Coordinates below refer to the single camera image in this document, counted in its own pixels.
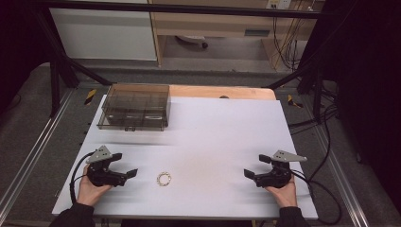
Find person's left hand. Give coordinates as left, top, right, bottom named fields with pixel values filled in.
left=76, top=165, right=113, bottom=208

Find yellow black tape strip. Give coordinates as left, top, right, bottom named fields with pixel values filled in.
left=287, top=94, right=304, bottom=110
left=83, top=88, right=97, bottom=106

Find black floor cables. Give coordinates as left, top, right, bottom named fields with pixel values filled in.
left=288, top=103, right=340, bottom=184

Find office chair base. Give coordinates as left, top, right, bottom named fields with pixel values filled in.
left=174, top=34, right=209, bottom=50

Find white power strip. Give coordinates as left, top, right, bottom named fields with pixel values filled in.
left=266, top=0, right=293, bottom=10

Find light wooden desk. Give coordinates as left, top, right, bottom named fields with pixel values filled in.
left=148, top=0, right=317, bottom=68

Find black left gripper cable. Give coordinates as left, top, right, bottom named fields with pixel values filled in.
left=69, top=150, right=96, bottom=204

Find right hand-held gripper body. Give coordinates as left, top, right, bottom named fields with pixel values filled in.
left=253, top=149, right=308, bottom=189

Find transparent brown drawer box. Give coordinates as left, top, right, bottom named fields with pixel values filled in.
left=96, top=82, right=172, bottom=132

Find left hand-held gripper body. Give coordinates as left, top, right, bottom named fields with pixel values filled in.
left=85, top=145, right=128, bottom=188

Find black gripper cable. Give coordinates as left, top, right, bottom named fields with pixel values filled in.
left=290, top=169, right=343, bottom=226
left=69, top=150, right=96, bottom=204

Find black metal stand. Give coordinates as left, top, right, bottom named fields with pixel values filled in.
left=267, top=59, right=326, bottom=125
left=33, top=11, right=113, bottom=118

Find white cabinet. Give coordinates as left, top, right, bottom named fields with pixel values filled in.
left=49, top=7, right=158, bottom=61

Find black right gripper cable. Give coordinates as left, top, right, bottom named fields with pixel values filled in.
left=290, top=169, right=343, bottom=226

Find aluminium floor rail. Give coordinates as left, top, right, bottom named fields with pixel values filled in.
left=314, top=125, right=371, bottom=227
left=0, top=89, right=76, bottom=206

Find bundle of hanging cables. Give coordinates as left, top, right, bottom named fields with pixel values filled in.
left=270, top=14, right=308, bottom=72

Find black horizontal frame bar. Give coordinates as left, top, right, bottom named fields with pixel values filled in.
left=37, top=0, right=323, bottom=20

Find person's right hand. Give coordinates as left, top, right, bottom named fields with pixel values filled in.
left=264, top=175, right=298, bottom=209

